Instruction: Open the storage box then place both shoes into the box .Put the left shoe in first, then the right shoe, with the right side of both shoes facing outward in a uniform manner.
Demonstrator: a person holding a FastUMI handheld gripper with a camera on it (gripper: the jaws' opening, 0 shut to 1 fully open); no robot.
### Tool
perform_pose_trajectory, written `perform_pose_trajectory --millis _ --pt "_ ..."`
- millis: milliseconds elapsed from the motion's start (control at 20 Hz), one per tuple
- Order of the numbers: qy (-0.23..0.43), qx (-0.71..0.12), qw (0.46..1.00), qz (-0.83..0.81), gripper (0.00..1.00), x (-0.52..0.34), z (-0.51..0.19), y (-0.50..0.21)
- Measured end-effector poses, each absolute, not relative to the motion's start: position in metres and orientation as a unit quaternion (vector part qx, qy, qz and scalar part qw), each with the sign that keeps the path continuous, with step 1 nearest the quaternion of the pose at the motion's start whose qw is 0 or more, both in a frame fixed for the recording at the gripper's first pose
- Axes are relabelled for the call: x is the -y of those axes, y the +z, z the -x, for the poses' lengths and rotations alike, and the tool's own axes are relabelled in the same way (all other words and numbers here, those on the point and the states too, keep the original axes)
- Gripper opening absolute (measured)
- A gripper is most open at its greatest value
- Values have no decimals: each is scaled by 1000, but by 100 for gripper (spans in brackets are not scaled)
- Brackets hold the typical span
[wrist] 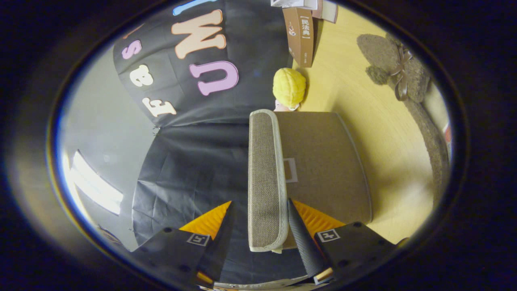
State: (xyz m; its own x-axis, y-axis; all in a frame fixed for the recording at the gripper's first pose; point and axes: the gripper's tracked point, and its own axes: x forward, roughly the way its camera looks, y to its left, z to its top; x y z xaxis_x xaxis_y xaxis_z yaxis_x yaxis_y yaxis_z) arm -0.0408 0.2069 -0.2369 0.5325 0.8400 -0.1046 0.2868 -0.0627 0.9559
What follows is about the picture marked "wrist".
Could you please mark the beige fabric storage box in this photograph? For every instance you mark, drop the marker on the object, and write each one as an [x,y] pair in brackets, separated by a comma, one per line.
[323,161]

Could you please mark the ceiling light panel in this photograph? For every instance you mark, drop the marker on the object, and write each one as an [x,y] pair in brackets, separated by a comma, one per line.
[97,186]

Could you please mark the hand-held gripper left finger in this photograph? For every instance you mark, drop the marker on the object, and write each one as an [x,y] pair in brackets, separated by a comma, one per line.
[220,242]

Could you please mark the pinkish book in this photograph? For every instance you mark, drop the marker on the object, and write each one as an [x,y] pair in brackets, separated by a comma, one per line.
[328,11]

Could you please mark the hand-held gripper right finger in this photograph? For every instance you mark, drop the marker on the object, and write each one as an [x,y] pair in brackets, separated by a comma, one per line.
[305,242]

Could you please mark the black backdrop cloth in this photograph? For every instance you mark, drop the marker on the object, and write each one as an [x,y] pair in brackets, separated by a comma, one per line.
[194,161]

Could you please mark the brown cover book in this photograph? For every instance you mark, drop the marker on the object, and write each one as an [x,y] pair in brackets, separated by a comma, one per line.
[301,40]

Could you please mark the brown fuzzy slipper shoe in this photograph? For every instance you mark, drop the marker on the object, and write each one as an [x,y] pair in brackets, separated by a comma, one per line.
[379,52]

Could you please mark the pink green plush toy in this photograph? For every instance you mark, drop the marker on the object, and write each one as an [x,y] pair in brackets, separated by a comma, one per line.
[282,107]

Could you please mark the yellow plush toy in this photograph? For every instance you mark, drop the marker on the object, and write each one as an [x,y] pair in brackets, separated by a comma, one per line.
[289,87]

